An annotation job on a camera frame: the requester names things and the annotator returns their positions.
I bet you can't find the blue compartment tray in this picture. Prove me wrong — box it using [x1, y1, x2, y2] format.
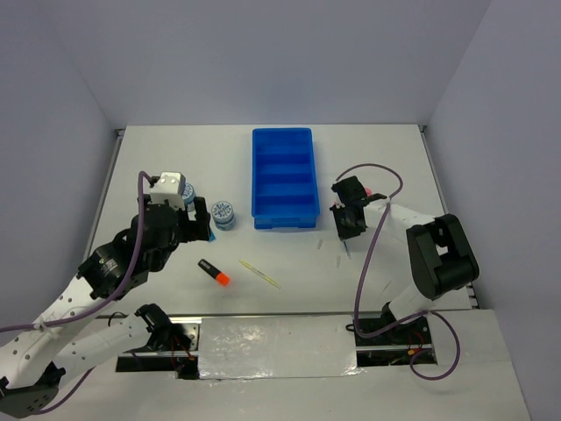
[252, 127, 320, 230]

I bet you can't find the blue patterned jar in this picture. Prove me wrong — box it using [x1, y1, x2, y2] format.
[182, 182, 196, 212]
[210, 201, 236, 231]

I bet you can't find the orange highlighter marker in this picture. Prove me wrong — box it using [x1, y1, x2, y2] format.
[197, 259, 231, 286]

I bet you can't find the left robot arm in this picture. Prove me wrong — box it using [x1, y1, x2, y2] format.
[1, 197, 210, 418]

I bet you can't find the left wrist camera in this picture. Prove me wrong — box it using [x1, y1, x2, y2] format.
[149, 172, 186, 211]

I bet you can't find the blue thin pen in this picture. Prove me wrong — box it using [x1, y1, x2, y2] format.
[343, 240, 352, 260]

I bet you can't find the yellow thin pen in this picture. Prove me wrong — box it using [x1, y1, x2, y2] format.
[239, 260, 281, 289]

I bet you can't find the white foil panel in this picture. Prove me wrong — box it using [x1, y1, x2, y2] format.
[198, 315, 360, 380]

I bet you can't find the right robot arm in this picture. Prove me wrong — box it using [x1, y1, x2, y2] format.
[330, 176, 479, 343]

